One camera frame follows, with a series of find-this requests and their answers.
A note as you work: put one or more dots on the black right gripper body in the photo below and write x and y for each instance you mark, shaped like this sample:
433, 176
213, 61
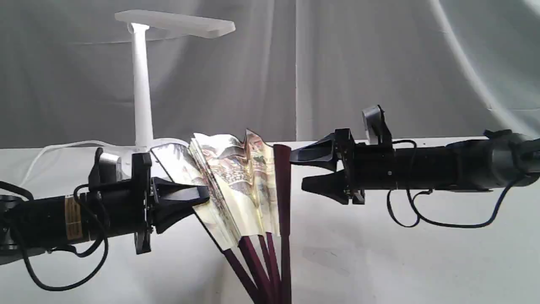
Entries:
367, 166

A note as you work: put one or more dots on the white desk lamp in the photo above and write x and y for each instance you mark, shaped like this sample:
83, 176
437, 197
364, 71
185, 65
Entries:
138, 22

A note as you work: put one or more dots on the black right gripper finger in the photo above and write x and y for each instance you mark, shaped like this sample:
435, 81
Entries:
320, 154
333, 186

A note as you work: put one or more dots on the painted paper folding fan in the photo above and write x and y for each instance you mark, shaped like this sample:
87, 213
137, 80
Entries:
247, 214

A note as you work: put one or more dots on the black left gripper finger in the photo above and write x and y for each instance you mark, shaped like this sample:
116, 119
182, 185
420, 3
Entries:
172, 195
166, 213

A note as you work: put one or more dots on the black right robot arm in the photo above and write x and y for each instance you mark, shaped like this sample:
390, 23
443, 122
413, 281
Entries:
463, 166

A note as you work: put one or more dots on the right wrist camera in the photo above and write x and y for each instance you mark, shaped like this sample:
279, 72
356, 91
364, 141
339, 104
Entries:
375, 122

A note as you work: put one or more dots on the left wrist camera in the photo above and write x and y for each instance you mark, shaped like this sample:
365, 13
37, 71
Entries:
106, 169

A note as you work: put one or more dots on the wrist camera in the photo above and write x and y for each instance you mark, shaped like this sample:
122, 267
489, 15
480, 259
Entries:
106, 169
375, 122

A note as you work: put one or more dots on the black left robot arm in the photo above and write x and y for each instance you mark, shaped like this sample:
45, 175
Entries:
58, 223

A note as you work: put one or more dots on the grey backdrop curtain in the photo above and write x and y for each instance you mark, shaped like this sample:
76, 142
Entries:
292, 70

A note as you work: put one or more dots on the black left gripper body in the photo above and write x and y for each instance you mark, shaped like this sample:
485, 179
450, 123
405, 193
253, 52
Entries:
124, 206

